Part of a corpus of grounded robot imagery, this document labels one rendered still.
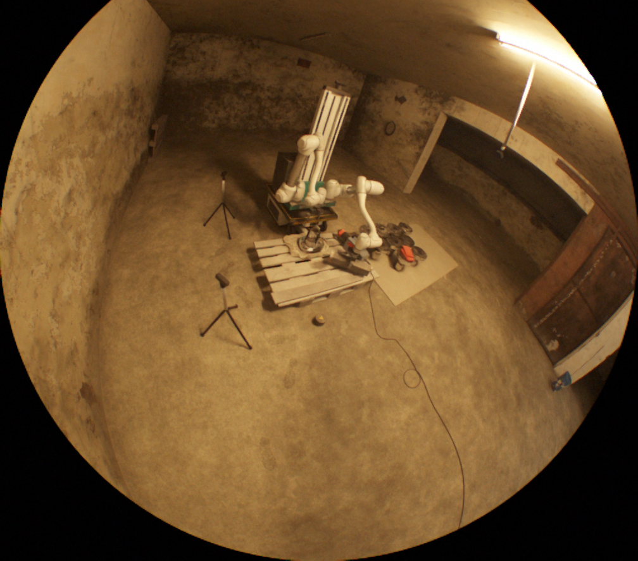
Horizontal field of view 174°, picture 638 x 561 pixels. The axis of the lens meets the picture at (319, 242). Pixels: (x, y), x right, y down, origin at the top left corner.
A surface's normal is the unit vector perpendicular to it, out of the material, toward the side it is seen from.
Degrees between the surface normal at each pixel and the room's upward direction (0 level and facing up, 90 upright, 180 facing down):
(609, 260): 90
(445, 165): 90
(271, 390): 0
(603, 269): 90
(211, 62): 90
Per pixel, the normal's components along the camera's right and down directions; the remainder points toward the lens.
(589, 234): -0.85, 0.12
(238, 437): 0.27, -0.73
